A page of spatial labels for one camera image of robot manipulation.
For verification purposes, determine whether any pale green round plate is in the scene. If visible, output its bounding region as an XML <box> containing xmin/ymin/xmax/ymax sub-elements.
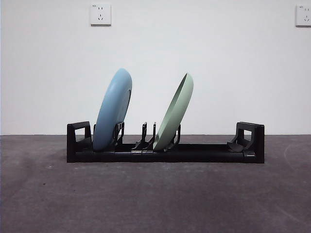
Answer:
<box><xmin>153</xmin><ymin>72</ymin><xmax>194</xmax><ymax>151</ymax></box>

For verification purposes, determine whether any blue round plate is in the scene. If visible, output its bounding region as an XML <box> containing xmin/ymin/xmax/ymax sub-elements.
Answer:
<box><xmin>93</xmin><ymin>68</ymin><xmax>133</xmax><ymax>151</ymax></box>

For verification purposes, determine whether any white wall socket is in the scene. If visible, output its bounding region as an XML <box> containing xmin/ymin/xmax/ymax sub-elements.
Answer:
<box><xmin>90</xmin><ymin>3</ymin><xmax>112</xmax><ymax>26</ymax></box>
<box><xmin>295</xmin><ymin>4</ymin><xmax>311</xmax><ymax>27</ymax></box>

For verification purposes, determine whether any black plastic plate rack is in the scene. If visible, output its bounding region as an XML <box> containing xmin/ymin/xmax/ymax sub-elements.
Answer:
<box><xmin>67</xmin><ymin>120</ymin><xmax>265</xmax><ymax>164</ymax></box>

